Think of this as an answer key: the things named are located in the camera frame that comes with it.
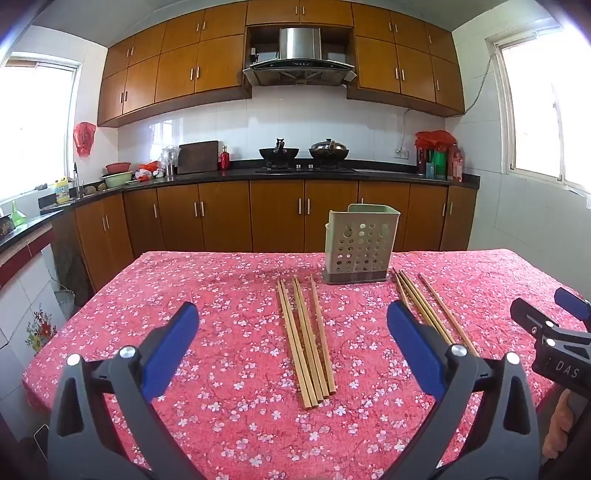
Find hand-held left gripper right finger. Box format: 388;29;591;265
387;300;541;480

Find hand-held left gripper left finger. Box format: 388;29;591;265
47;301;206;480

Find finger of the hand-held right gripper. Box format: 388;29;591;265
554;287;591;333
510;298;561;352

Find green perforated utensil holder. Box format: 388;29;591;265
322;203;402;285

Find person's right hand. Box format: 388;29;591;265
542;388;575;460

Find pink floral tablecloth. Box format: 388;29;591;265
22;249;591;480

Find tall red bottle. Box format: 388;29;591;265
447;144;464;183

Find wooden lower kitchen cabinets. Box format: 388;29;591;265
51;179;478;291

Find black kitchen countertop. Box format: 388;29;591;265
0;159;481;252

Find red and white dishes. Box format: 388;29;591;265
133;161;167;182

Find clear glass cups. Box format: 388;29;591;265
160;145;180;177

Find dark wooden cutting board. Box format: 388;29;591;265
177;140;219;175

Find red crumpled plastic bag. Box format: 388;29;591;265
414;130;457;153

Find black gas stove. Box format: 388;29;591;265
255;162;357;174

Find black wok with lid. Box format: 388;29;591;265
308;137;350;168

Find red hanging plastic bag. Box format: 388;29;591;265
74;122;97;158

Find steel range hood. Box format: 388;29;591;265
242;27;358;88

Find window with light frame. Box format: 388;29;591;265
485;25;591;190
0;55;81;204

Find black wok with handle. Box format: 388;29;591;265
259;137;301;168

